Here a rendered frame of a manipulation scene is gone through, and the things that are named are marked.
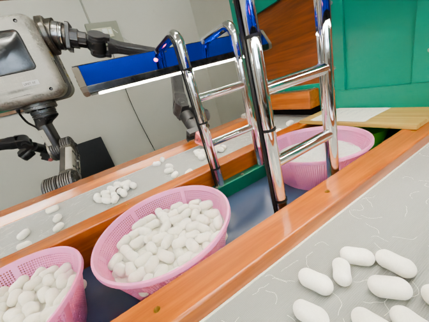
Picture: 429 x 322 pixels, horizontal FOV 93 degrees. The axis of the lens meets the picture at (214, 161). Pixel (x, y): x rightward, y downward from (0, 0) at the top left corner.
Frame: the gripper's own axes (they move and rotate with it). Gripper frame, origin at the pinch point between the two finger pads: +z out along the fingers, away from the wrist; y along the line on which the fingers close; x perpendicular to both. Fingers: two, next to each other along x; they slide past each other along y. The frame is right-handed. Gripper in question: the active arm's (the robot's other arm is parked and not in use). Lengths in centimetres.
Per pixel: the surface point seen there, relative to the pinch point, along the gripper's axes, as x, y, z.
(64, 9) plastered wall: 38, -23, -234
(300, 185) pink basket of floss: -20.4, 5.4, 33.8
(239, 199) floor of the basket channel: -12.6, -7.3, 27.3
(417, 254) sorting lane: -41, -5, 50
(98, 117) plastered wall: 118, -36, -164
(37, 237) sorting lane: -4, -58, 8
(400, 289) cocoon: -43, -12, 50
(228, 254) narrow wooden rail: -34, -23, 38
